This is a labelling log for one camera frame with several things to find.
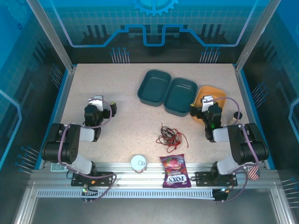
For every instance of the pale green calculator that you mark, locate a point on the pale green calculator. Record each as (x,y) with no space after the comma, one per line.
(58,167)

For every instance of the silver tin can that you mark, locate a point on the silver tin can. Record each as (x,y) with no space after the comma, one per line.
(139,163)

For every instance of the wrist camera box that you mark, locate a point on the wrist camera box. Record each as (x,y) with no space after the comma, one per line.
(206,103)
(98,102)

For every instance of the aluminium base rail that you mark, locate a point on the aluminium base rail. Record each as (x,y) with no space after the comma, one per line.
(151,179)

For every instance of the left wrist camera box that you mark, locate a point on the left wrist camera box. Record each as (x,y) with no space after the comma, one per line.
(98,102)

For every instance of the aluminium frame post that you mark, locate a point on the aluminium frame post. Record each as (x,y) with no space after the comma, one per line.
(53,35)
(255,35)

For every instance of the purple candy bag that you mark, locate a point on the purple candy bag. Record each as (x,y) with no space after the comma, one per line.
(175,170)

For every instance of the aluminium table side rail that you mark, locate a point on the aluminium table side rail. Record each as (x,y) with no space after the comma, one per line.
(66,93)
(245,93)

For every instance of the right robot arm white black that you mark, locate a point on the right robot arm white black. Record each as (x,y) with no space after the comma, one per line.
(240,144)

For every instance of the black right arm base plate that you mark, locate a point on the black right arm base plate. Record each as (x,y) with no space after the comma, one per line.
(203,178)

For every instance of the orange plastic bin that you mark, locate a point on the orange plastic bin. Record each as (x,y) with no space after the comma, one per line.
(210,91)

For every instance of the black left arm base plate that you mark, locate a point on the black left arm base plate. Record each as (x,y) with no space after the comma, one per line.
(105,178)

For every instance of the teal plastic bin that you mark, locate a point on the teal plastic bin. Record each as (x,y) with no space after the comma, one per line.
(153,88)
(180,98)

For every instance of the black power connector block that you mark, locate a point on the black power connector block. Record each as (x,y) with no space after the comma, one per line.
(90,194)
(220,196)

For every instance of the small bottle black cap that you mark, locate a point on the small bottle black cap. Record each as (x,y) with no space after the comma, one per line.
(236,117)

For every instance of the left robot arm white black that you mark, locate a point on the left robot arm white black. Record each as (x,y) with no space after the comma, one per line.
(70,144)

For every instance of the flag print can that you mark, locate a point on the flag print can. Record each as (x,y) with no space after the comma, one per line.
(254,173)

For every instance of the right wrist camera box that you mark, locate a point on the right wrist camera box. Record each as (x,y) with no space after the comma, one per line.
(206,103)

